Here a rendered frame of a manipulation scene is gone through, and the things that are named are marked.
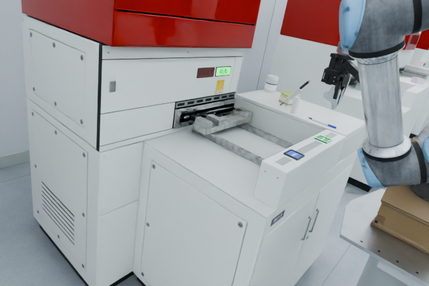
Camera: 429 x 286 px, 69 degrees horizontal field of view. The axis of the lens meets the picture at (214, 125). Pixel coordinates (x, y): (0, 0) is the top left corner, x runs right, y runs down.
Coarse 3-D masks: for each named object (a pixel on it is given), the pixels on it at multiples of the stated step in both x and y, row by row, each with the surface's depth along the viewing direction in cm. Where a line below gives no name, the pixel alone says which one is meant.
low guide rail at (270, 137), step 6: (240, 126) 165; (246, 126) 163; (252, 126) 162; (252, 132) 161; (258, 132) 159; (264, 132) 157; (264, 138) 157; (270, 138) 154; (276, 138) 152; (282, 144) 151; (288, 144) 149
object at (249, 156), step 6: (198, 132) 148; (210, 138) 144; (216, 138) 141; (222, 138) 141; (222, 144) 140; (228, 144) 137; (234, 144) 137; (234, 150) 136; (240, 150) 134; (246, 150) 133; (246, 156) 132; (252, 156) 130; (258, 156) 129; (258, 162) 129
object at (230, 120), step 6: (234, 114) 166; (240, 114) 167; (228, 120) 156; (234, 120) 157; (240, 120) 159; (246, 120) 164; (198, 126) 143; (216, 126) 145; (222, 126) 149; (228, 126) 153; (204, 132) 141; (210, 132) 143
